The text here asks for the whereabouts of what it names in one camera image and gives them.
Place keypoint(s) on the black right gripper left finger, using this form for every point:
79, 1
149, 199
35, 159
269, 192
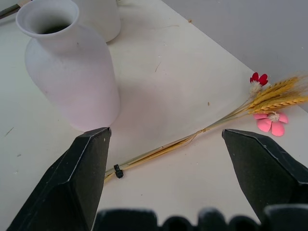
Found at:
69, 178

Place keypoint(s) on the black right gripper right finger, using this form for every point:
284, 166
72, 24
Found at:
262, 168

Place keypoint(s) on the white cylindrical ceramic vase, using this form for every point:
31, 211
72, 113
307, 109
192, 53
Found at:
102, 18

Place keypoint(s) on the dried wheat flower bouquet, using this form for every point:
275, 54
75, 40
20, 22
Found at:
269, 101

